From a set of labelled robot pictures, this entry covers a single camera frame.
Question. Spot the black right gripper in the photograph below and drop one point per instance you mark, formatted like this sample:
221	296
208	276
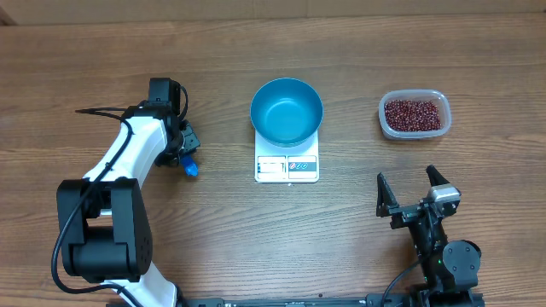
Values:
386	206

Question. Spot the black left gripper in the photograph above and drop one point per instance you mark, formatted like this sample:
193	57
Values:
191	141

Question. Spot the blue plastic scoop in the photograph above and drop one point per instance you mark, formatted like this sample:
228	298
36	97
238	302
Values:
190	167

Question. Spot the red beans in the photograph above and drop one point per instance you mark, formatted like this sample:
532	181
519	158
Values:
412	116

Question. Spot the blue bowl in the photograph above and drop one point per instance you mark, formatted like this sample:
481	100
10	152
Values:
286	112

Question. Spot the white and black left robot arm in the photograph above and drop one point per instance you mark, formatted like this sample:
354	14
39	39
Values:
105	241

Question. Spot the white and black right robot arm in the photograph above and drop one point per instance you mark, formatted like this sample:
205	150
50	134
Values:
450	268

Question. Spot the white digital kitchen scale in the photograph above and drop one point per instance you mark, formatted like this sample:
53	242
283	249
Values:
298	164

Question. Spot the clear plastic container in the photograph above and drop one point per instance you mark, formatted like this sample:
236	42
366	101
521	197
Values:
435	96

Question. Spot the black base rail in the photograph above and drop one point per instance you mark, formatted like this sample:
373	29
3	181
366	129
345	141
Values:
298	302

